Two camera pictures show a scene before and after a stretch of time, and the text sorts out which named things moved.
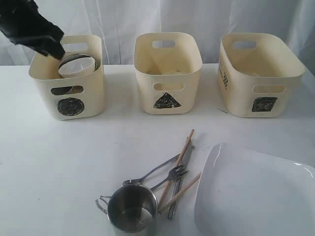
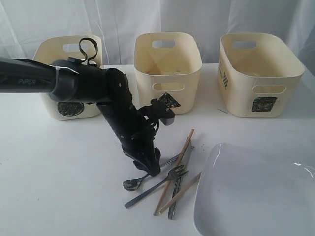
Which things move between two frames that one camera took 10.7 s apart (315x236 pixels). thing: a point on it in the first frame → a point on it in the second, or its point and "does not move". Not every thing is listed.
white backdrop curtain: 118,23 does not move
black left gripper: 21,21 → 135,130
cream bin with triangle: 168,64 does not move
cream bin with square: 253,71 does not move
